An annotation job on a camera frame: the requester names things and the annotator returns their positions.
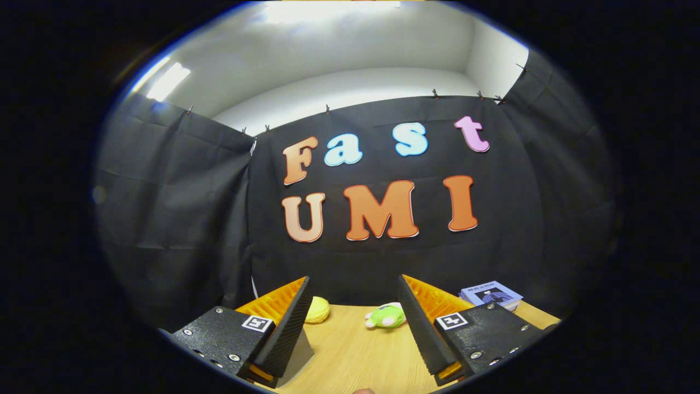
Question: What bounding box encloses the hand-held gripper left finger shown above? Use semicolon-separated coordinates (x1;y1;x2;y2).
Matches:
171;275;313;388

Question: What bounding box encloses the blue book with photo cover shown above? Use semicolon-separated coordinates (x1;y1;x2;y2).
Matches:
458;281;524;311

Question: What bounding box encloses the black backdrop cloth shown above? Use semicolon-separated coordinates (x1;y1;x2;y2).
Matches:
93;49;621;334

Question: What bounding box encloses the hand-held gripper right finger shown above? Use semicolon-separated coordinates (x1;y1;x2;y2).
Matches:
397;274;549;387

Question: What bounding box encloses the green and pink plush toy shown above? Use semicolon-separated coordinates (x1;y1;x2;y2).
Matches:
365;302;406;329

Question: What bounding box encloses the yellow bun-shaped plush toy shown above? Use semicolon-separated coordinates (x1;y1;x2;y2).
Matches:
305;296;331;324

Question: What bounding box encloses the large ceiling light panel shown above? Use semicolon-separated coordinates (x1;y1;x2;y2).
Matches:
257;1;403;25

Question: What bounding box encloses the grey fabric storage box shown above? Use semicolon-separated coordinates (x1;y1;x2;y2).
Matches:
275;327;316;389

